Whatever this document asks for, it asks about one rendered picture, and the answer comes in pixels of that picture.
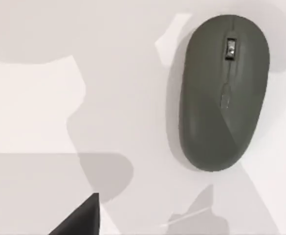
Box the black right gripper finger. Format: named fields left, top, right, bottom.
left=48, top=192, right=101, bottom=235

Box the dark grey computer mouse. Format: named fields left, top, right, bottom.
left=178, top=14, right=271, bottom=172

